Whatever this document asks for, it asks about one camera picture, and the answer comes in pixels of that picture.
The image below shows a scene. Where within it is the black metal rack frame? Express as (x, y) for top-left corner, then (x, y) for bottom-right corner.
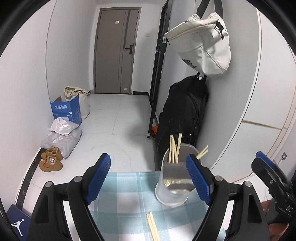
(147, 1), (173, 138)

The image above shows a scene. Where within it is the white plastic parcel bag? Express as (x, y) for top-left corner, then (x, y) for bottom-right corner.
(49, 118), (79, 136)

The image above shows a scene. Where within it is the blue cardboard box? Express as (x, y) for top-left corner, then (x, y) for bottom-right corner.
(51, 96), (82, 125)

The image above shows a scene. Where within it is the tan suede shoe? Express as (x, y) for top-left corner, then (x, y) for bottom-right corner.
(39, 152), (63, 172)
(41, 147), (63, 161)

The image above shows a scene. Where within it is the grey plastic parcel bag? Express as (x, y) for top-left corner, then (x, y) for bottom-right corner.
(41, 128), (82, 158)

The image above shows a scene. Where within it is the orange object on floor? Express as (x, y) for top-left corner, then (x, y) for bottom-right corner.
(151, 126), (158, 139)

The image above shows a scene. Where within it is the beige canvas bag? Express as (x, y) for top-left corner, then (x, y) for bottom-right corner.
(63, 86), (91, 121)

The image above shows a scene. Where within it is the wall power socket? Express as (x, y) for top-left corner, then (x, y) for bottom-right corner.
(280, 152), (287, 162)

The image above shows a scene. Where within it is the grey entrance door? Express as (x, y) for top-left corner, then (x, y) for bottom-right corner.
(94, 7), (140, 94)

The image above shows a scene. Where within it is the white Nike shoulder bag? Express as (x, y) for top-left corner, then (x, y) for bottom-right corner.
(165, 12), (231, 77)

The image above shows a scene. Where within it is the blue Jordan shoe box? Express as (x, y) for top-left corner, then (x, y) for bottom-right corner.
(6, 204), (31, 241)

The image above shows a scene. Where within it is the teal checked tablecloth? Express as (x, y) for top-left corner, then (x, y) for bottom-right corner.
(89, 172), (208, 240)

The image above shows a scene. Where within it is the chopstick in holder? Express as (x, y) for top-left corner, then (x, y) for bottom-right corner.
(168, 135), (172, 163)
(171, 135), (178, 164)
(196, 149), (208, 160)
(196, 145), (208, 160)
(176, 133), (182, 163)

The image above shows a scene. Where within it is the grey divided utensil holder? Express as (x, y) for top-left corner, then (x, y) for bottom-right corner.
(155, 144), (199, 207)

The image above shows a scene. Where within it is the black backpack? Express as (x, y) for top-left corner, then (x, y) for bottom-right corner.
(156, 73), (209, 161)

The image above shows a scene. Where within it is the bamboo chopstick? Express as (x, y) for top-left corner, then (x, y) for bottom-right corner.
(147, 214), (157, 241)
(149, 212), (160, 241)

